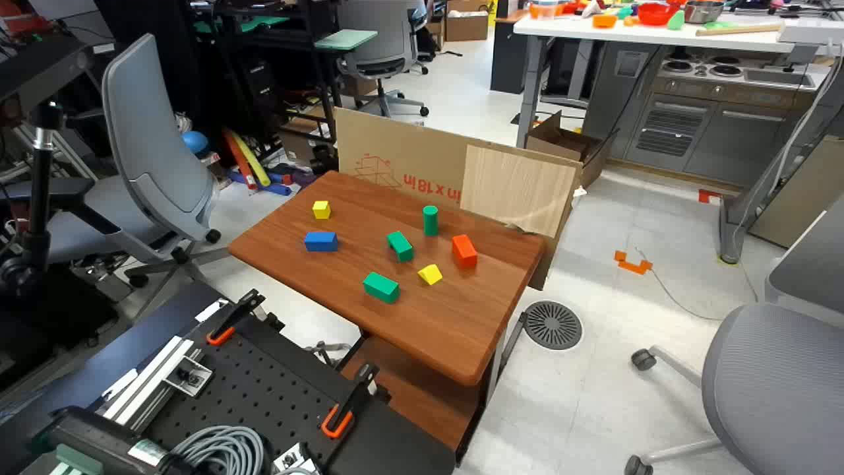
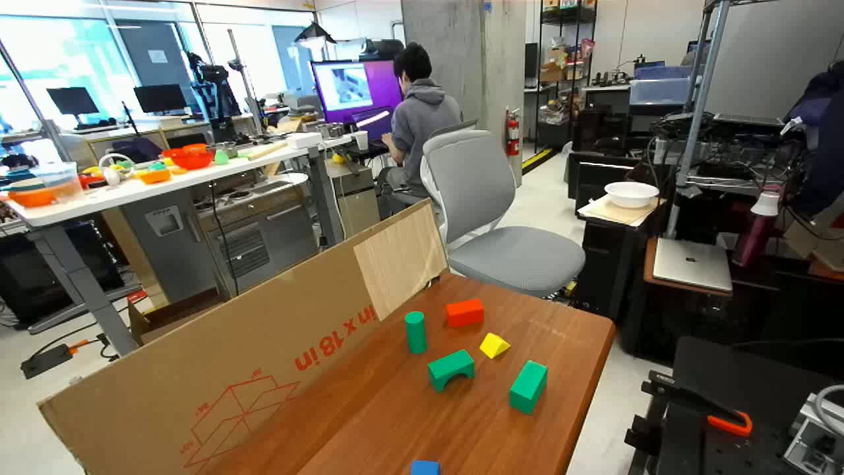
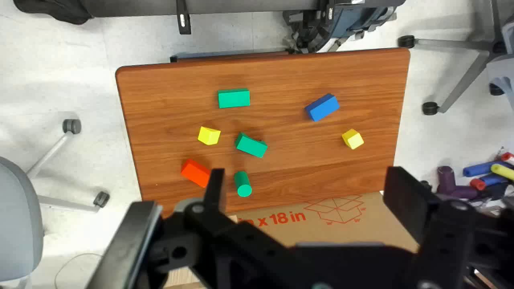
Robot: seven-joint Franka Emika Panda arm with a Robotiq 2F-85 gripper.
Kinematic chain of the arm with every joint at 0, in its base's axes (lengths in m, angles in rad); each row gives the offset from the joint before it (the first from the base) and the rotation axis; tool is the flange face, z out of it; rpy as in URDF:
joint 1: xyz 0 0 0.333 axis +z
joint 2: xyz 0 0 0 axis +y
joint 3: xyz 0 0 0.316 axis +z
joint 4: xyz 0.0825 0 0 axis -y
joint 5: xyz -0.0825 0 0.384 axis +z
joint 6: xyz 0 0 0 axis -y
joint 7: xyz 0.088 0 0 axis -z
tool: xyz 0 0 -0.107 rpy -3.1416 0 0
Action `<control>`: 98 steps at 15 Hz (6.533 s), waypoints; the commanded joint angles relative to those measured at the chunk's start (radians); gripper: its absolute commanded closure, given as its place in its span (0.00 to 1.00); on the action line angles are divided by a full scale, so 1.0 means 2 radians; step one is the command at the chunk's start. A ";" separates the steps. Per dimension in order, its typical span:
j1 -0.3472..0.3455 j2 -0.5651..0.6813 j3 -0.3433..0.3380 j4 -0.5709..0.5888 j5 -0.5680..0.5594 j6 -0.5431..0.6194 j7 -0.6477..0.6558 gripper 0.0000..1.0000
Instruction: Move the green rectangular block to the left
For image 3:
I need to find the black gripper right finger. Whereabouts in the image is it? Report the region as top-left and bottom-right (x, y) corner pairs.
(384, 167), (436, 251)

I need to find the orange rectangular block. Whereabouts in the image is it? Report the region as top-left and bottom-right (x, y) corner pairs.
(180, 161), (211, 188)

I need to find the grey office chair right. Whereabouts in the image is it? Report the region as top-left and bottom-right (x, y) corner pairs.
(397, 0), (514, 116)

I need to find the pile of coloured toys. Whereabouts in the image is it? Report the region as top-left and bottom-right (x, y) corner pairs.
(437, 151), (514, 201)

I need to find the green rectangular block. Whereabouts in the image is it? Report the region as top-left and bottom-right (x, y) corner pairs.
(235, 133), (269, 159)
(217, 88), (251, 109)

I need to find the yellow block left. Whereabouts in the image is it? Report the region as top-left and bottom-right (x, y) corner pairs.
(198, 127), (222, 146)

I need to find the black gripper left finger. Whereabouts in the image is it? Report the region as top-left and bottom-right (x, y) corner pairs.
(204, 169), (225, 214)

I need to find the wooden table top board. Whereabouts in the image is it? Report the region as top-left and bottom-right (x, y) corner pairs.
(116, 50), (410, 212)

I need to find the blue rectangular block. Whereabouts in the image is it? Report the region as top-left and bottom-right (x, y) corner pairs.
(306, 93), (339, 122)

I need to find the dark backpack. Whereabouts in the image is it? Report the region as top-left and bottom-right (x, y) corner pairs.
(283, 0), (405, 53)

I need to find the green cylinder block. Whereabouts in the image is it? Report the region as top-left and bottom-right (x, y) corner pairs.
(233, 170), (254, 198)

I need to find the yellow block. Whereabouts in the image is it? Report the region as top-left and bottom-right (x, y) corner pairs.
(342, 129), (365, 149)
(198, 127), (222, 146)

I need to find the grey office chair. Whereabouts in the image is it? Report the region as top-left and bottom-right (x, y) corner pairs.
(397, 0), (514, 116)
(0, 119), (110, 283)

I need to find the cardboard box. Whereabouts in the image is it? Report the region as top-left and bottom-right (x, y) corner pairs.
(230, 193), (418, 252)

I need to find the grey office chair left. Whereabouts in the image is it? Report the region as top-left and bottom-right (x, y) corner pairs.
(0, 119), (110, 283)

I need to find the yellow block right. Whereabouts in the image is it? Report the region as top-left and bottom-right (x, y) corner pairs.
(342, 129), (365, 149)

